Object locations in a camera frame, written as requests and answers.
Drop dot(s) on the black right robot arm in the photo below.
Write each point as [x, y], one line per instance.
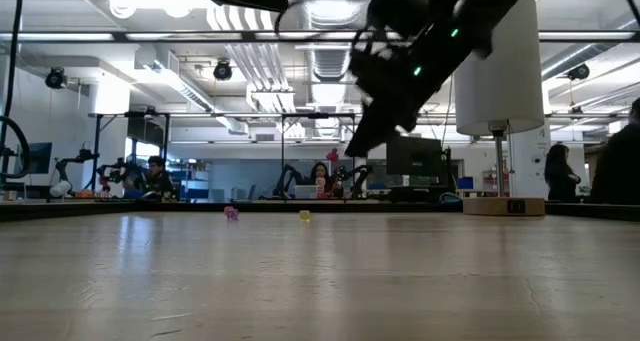
[495, 1]

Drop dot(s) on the small yellow translucent die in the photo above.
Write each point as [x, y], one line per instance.
[304, 215]

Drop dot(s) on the dark background wall monitor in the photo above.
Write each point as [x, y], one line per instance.
[42, 156]

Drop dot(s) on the black background monitor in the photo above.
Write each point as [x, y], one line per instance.
[414, 158]

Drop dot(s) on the person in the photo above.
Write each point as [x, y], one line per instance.
[157, 181]
[320, 178]
[560, 176]
[620, 166]

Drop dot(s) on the small blue background screen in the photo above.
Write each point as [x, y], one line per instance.
[464, 183]

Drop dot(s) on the black aluminium table frame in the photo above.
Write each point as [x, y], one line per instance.
[150, 207]

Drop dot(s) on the white shade wooden base lamp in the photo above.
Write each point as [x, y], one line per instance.
[510, 91]

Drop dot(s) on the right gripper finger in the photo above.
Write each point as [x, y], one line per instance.
[375, 131]

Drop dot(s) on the black ceiling camera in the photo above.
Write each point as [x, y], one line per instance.
[223, 71]
[579, 72]
[55, 78]

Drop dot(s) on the black background workbench frame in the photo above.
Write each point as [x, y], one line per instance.
[320, 115]

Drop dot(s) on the black overhead frame bar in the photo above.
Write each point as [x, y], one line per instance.
[150, 36]

